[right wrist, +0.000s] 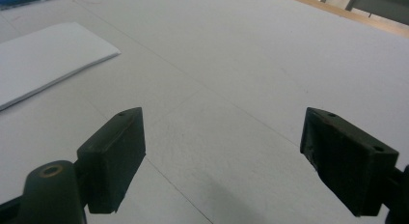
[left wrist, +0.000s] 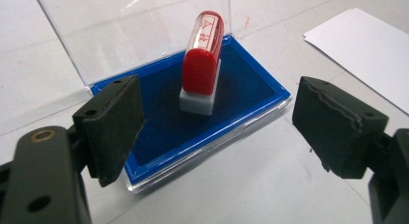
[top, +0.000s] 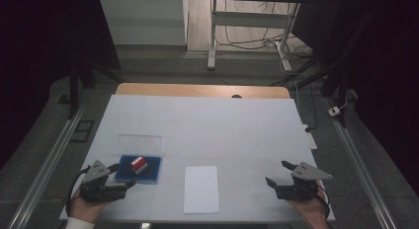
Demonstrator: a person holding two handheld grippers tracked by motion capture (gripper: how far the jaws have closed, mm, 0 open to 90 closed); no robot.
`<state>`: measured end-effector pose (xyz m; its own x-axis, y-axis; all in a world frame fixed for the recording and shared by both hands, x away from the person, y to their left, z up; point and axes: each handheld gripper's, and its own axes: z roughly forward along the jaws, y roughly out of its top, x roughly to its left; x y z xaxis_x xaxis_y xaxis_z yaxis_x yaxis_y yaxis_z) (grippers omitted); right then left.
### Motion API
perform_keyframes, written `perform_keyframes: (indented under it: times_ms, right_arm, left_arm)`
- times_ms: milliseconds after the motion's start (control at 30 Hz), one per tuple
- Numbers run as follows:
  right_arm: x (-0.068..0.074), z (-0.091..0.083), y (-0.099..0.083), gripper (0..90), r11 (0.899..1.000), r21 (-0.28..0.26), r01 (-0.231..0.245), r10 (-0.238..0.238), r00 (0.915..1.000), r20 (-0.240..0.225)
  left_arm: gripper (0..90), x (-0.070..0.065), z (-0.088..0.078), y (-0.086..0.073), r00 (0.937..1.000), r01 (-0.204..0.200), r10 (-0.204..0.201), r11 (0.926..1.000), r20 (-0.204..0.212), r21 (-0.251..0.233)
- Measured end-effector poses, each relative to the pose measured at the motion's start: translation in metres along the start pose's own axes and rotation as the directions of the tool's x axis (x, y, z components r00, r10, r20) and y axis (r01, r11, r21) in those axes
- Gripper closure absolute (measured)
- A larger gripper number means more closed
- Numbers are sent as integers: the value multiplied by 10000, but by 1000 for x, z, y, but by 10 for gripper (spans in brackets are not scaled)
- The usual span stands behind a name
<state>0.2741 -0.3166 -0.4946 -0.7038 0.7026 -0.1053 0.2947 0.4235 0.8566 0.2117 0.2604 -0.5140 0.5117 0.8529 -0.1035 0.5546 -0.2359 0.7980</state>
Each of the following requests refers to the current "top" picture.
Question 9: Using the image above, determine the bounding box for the white paper sheet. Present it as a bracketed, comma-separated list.
[183, 165, 221, 215]

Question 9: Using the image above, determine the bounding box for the white panel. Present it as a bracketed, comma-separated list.
[98, 0, 189, 46]

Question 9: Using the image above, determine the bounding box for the white desk frame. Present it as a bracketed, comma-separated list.
[98, 0, 340, 73]

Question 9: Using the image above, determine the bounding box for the aluminium rail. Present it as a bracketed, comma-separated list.
[324, 97, 400, 229]
[6, 104, 87, 229]

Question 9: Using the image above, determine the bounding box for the black tripod stand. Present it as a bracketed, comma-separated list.
[270, 50, 349, 128]

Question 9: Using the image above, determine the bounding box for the person's left hand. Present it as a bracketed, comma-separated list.
[69, 189, 110, 224]

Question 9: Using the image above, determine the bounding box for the white power strip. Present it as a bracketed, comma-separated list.
[303, 123, 318, 151]

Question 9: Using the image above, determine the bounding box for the black floor cable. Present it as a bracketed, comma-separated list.
[222, 0, 291, 51]

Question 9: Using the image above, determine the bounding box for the dark curtain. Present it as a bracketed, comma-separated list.
[291, 0, 419, 197]
[0, 0, 122, 169]

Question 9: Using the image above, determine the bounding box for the red stamp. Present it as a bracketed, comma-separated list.
[130, 155, 149, 176]

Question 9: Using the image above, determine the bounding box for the black floor frame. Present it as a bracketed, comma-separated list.
[70, 119, 96, 144]

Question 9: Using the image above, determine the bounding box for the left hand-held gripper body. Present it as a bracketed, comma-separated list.
[79, 159, 128, 204]

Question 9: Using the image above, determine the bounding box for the blue ink pad clear lid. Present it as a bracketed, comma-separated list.
[114, 133, 163, 186]

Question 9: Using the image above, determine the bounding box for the person's right hand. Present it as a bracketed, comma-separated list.
[288, 189, 331, 229]

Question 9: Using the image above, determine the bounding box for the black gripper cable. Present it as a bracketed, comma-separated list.
[316, 185, 331, 221]
[65, 166, 91, 217]

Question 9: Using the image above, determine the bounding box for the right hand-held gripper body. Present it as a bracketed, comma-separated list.
[276, 161, 333, 201]

